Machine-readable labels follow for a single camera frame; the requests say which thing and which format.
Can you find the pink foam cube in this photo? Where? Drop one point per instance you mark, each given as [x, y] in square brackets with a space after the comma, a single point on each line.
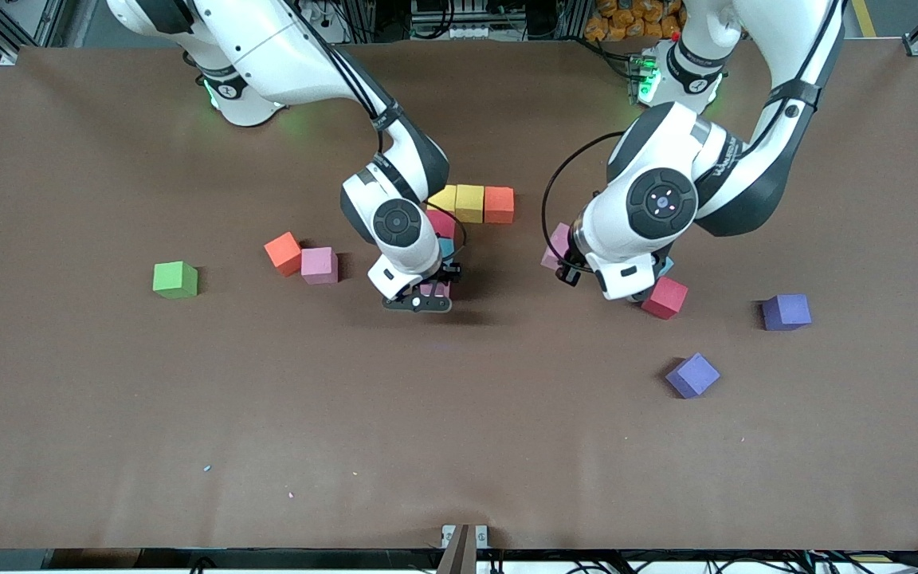
[555, 245]
[435, 289]
[319, 265]

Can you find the blue foam cube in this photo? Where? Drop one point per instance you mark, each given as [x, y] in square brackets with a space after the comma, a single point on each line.
[668, 265]
[448, 247]

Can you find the red foam cube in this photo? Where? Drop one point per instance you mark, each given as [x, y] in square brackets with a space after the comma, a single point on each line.
[445, 225]
[664, 298]

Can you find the yellow foam cube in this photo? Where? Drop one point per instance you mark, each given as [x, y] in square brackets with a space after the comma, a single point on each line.
[471, 204]
[446, 198]

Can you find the orange foam cube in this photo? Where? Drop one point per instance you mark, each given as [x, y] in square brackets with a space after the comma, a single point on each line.
[499, 206]
[283, 253]

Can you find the purple foam cube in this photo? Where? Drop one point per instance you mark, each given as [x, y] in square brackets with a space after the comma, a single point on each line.
[786, 312]
[692, 376]

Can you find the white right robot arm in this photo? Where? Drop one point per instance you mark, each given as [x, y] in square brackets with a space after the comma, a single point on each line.
[300, 64]

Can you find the brown table cover sheet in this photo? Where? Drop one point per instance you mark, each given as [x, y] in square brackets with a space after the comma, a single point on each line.
[459, 446]

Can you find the green foam cube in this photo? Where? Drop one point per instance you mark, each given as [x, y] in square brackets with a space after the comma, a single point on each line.
[174, 281]

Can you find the pile of orange fruit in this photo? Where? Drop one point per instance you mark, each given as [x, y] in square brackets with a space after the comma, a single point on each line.
[626, 20]

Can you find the white connector strip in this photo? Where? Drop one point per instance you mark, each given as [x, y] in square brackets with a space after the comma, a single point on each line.
[471, 32]

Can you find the brown wooden beam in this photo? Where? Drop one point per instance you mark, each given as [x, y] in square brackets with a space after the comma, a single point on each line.
[459, 554]

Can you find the white power strip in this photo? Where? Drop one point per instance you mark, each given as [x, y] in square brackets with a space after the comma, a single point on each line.
[325, 9]

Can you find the small metal bracket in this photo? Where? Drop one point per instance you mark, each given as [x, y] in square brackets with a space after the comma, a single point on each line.
[481, 536]

